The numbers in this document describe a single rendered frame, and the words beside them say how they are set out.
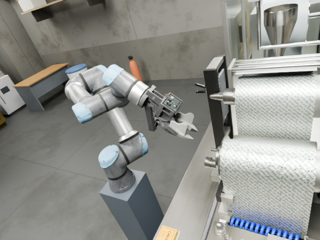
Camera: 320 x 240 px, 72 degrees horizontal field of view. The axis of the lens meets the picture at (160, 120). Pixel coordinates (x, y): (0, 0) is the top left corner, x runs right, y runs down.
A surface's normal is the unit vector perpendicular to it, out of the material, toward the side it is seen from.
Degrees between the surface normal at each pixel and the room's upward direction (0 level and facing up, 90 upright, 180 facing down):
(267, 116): 92
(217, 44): 90
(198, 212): 0
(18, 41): 90
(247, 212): 90
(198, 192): 0
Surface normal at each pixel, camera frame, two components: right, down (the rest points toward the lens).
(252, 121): -0.44, 0.60
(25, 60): 0.86, 0.05
